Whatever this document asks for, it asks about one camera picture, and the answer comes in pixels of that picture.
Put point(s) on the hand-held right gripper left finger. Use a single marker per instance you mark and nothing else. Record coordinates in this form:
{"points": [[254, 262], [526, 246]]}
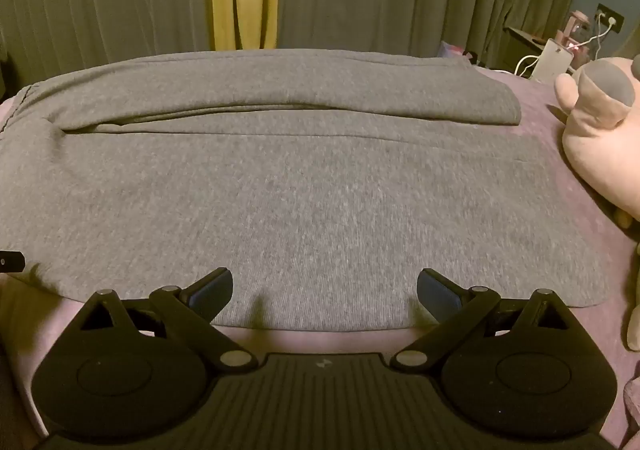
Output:
{"points": [[212, 287]]}

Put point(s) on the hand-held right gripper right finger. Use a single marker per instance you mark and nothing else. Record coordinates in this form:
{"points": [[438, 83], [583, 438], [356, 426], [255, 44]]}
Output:
{"points": [[437, 291]]}

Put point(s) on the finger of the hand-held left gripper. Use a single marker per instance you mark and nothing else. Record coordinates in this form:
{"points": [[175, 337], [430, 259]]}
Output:
{"points": [[12, 262]]}

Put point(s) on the grey pants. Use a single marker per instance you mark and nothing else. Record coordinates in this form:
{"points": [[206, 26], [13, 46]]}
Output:
{"points": [[280, 190]]}

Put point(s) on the pink fleece blanket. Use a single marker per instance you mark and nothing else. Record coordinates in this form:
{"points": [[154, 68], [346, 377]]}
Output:
{"points": [[560, 180]]}

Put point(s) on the beige plush toy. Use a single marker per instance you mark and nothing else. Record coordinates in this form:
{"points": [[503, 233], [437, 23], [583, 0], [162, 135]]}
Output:
{"points": [[634, 300]]}

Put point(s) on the pink plush toy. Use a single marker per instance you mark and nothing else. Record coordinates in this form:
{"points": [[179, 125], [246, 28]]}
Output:
{"points": [[597, 124]]}

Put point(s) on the small colourful packet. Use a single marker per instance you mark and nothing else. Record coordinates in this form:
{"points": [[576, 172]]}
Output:
{"points": [[457, 52]]}

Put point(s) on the white charger box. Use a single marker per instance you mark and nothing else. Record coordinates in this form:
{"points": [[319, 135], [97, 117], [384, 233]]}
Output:
{"points": [[550, 59]]}

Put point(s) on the dark nightstand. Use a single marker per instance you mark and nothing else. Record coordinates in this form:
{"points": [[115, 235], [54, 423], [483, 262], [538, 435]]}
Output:
{"points": [[522, 44]]}

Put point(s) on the black wall socket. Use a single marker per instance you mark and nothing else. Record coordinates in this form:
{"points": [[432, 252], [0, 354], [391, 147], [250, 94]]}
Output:
{"points": [[611, 18]]}

